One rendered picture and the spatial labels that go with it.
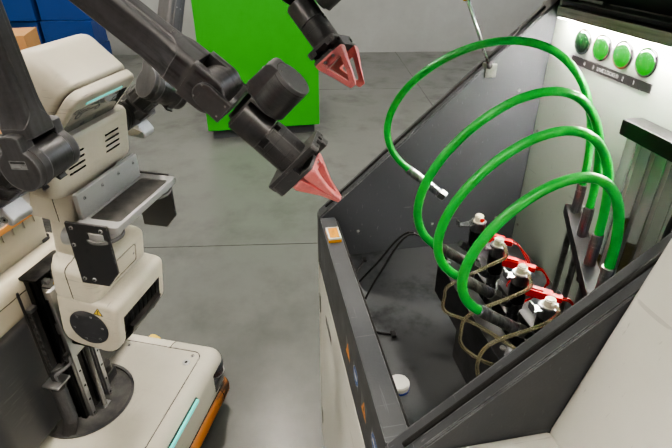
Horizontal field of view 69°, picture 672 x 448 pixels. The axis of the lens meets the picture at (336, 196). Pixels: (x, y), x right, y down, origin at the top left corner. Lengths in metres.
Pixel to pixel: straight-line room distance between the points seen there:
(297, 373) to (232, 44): 2.73
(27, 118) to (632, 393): 0.93
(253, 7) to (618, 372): 3.69
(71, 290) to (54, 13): 5.96
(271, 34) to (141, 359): 2.84
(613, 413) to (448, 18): 7.07
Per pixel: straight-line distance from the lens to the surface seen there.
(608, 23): 1.07
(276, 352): 2.21
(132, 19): 0.76
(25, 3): 7.18
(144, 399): 1.78
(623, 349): 0.69
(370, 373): 0.85
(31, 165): 0.94
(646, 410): 0.68
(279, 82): 0.69
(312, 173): 0.73
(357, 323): 0.93
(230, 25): 4.07
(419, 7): 7.45
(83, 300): 1.33
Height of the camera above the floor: 1.59
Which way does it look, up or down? 29 degrees down
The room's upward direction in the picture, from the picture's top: straight up
